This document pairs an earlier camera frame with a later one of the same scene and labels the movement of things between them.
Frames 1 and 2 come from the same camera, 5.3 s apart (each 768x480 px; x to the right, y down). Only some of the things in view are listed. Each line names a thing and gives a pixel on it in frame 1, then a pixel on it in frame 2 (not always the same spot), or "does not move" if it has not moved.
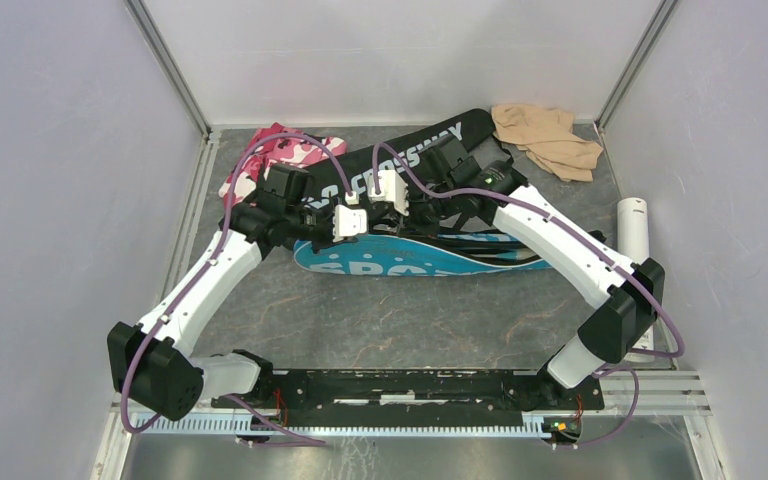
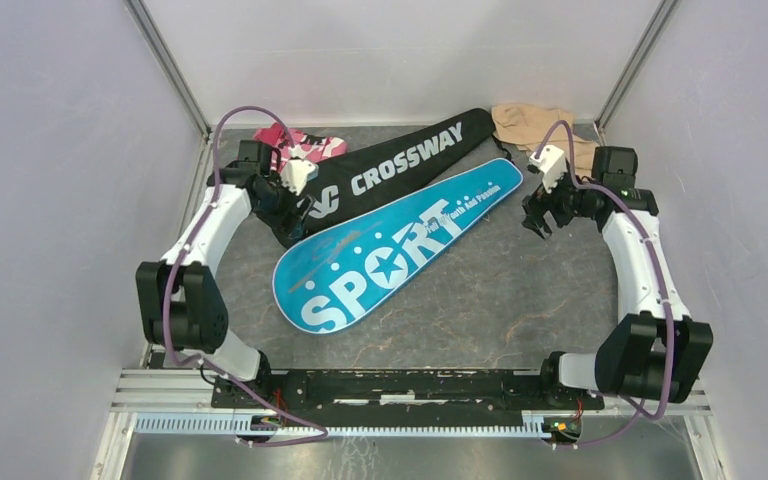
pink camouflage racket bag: [276, 146] does not move
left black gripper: [329, 210] -> [292, 199]
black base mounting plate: [409, 394] does not move
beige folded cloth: [547, 136] does not move
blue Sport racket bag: [345, 256] -> [324, 279]
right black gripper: [414, 221] -> [536, 208]
